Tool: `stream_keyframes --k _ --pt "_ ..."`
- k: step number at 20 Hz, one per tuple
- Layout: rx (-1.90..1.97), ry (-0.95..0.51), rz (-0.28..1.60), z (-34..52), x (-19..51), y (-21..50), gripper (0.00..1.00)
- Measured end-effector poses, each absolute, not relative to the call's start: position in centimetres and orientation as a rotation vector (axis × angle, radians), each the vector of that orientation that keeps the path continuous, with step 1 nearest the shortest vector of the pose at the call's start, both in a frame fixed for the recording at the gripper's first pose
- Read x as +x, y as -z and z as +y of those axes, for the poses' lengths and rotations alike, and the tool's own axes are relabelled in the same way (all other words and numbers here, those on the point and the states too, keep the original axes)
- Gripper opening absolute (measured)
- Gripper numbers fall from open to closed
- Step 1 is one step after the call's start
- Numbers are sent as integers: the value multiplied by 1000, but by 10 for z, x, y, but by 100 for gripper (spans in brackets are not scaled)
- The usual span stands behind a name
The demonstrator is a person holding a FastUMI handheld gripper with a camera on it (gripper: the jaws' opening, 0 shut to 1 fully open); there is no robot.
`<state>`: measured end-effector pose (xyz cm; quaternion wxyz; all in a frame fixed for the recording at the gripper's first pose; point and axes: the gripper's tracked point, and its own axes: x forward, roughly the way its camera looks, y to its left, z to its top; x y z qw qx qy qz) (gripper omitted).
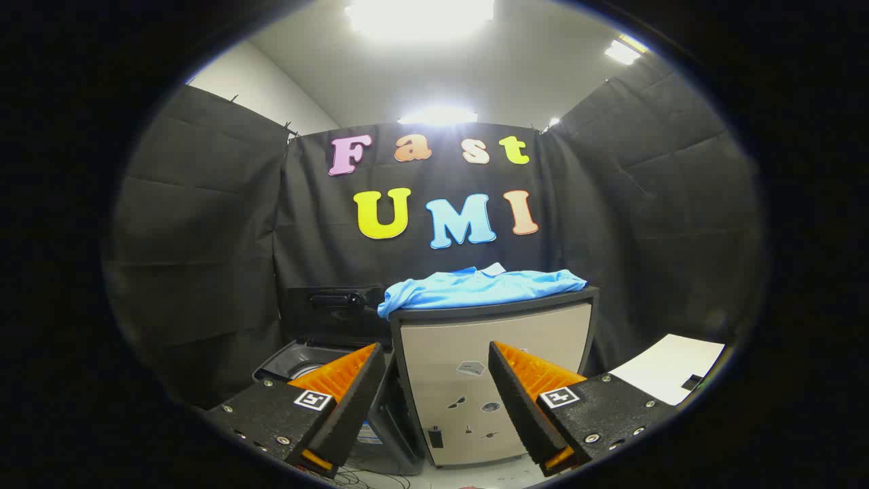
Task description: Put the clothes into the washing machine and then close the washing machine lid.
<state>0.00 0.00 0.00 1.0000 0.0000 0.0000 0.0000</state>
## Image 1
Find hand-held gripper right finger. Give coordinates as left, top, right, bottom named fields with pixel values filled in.
left=487, top=341, right=680, bottom=477

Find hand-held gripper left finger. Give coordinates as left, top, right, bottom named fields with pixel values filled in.
left=206, top=342, right=386, bottom=479

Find dark grey washing machine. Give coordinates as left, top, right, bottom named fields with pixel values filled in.
left=253, top=340, right=425, bottom=476

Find light blue polo shirt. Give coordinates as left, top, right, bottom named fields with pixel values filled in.
left=377, top=264, right=589, bottom=320

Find white flat board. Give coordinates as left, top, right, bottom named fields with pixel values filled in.
left=609, top=333, right=726, bottom=407

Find long ceiling light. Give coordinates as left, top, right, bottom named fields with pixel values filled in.
left=397, top=107, right=479, bottom=127

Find rectangular ceiling light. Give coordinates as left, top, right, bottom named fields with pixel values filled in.
left=604, top=37, right=646, bottom=67

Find large ceiling light panel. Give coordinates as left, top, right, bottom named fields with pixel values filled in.
left=345, top=0, right=495, bottom=39

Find black floor cables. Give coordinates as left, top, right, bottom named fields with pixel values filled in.
left=333, top=465, right=409, bottom=489

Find beige cabinet with black frame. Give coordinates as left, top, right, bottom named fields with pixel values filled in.
left=389, top=285, right=601, bottom=469

